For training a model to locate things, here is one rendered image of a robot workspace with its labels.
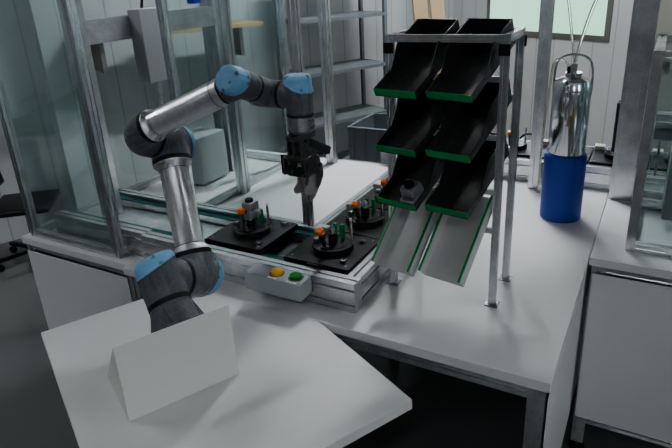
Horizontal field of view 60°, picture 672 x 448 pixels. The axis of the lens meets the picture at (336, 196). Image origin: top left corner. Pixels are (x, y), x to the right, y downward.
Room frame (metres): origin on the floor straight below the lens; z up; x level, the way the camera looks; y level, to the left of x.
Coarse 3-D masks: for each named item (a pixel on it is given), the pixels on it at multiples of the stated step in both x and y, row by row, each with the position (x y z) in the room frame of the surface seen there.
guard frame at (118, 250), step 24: (72, 0) 1.99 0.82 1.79; (72, 24) 1.98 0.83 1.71; (72, 48) 1.98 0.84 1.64; (0, 96) 2.23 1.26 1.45; (96, 120) 1.99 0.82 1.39; (96, 144) 1.97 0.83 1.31; (96, 168) 1.98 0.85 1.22; (24, 192) 2.22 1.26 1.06; (72, 240) 2.10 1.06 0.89; (120, 240) 1.99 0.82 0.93
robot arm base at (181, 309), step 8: (168, 296) 1.30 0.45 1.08; (176, 296) 1.31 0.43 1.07; (184, 296) 1.32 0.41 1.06; (152, 304) 1.30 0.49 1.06; (160, 304) 1.29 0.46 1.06; (168, 304) 1.29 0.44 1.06; (176, 304) 1.29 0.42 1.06; (184, 304) 1.30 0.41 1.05; (192, 304) 1.31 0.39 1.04; (152, 312) 1.29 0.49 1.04; (160, 312) 1.28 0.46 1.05; (168, 312) 1.27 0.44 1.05; (176, 312) 1.27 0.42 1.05; (184, 312) 1.27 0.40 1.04; (192, 312) 1.28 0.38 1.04; (200, 312) 1.32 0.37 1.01; (152, 320) 1.28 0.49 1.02; (160, 320) 1.26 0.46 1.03; (168, 320) 1.26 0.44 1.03; (176, 320) 1.25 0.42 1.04; (184, 320) 1.25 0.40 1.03; (152, 328) 1.26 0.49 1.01; (160, 328) 1.25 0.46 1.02
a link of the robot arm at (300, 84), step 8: (288, 80) 1.50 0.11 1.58; (296, 80) 1.50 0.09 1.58; (304, 80) 1.50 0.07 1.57; (280, 88) 1.53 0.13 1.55; (288, 88) 1.50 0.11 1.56; (296, 88) 1.50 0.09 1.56; (304, 88) 1.50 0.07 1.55; (312, 88) 1.53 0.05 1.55; (280, 96) 1.52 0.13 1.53; (288, 96) 1.51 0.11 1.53; (296, 96) 1.50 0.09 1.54; (304, 96) 1.50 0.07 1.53; (312, 96) 1.52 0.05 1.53; (280, 104) 1.53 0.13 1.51; (288, 104) 1.51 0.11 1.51; (296, 104) 1.50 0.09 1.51; (304, 104) 1.50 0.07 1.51; (312, 104) 1.52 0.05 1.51; (288, 112) 1.51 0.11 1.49; (296, 112) 1.50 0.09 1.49; (304, 112) 1.50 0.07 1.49; (312, 112) 1.52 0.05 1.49
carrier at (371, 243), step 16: (320, 224) 1.90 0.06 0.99; (336, 224) 1.79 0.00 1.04; (336, 240) 1.74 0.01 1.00; (352, 240) 1.74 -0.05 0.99; (368, 240) 1.79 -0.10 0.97; (288, 256) 1.70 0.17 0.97; (304, 256) 1.69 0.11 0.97; (320, 256) 1.69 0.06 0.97; (336, 256) 1.68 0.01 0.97; (352, 256) 1.67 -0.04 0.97; (336, 272) 1.60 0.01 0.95
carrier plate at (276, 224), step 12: (228, 228) 1.95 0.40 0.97; (276, 228) 1.93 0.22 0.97; (288, 228) 1.92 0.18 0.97; (216, 240) 1.85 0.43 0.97; (228, 240) 1.85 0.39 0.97; (240, 240) 1.84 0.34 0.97; (252, 240) 1.84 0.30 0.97; (264, 240) 1.83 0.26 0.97; (276, 240) 1.84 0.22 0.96; (252, 252) 1.77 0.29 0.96
